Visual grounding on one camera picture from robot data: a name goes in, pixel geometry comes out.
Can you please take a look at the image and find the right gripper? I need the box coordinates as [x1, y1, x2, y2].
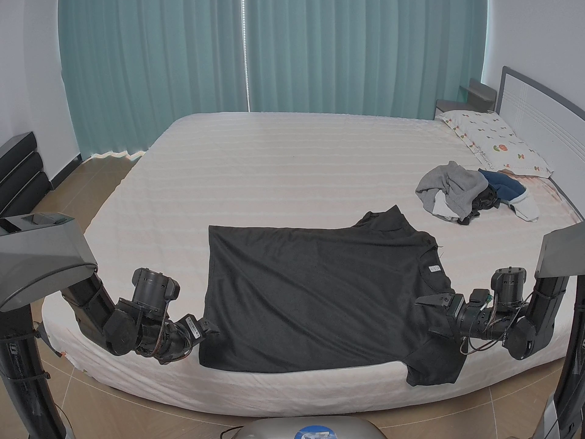
[413, 293, 493, 339]

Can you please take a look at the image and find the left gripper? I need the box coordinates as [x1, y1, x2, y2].
[167, 314, 206, 358]

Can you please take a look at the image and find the black T-shirt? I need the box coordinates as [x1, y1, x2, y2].
[199, 205, 467, 387]

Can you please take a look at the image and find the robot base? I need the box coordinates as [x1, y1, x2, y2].
[233, 418, 389, 439]

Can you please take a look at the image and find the pile of clothes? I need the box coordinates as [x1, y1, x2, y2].
[415, 160, 540, 226]

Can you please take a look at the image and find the bed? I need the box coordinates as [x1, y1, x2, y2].
[41, 66, 585, 417]

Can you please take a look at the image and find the white printed pillow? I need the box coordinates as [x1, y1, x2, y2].
[435, 109, 554, 178]

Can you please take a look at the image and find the grey bedside table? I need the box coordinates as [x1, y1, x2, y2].
[435, 78, 497, 114]

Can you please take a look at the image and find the black chest of drawers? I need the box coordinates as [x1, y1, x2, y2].
[0, 131, 50, 218]

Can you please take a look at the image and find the blue-green curtain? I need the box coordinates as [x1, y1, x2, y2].
[242, 0, 489, 120]
[58, 0, 250, 159]

